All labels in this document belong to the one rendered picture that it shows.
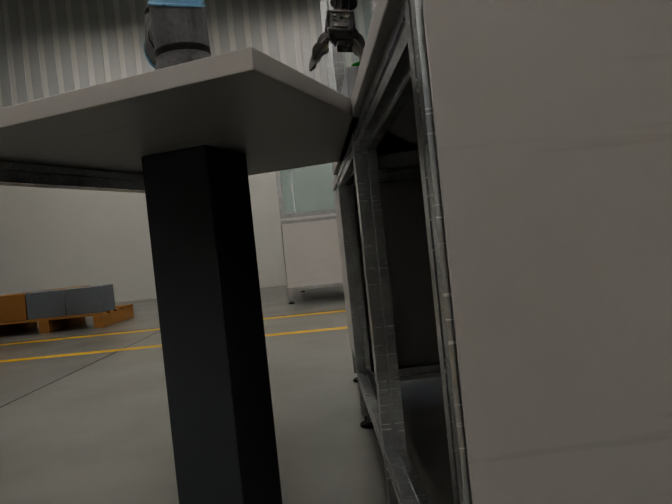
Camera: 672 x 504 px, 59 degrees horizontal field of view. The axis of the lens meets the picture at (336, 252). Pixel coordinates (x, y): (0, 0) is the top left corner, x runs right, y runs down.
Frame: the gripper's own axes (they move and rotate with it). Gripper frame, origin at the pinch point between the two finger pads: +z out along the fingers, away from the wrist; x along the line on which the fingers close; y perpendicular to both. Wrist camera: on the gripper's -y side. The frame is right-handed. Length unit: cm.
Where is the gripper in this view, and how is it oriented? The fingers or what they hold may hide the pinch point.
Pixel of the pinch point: (338, 74)
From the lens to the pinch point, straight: 162.8
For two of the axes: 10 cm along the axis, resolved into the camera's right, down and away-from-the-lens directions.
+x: 9.9, 0.7, -1.2
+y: -1.0, -1.6, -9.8
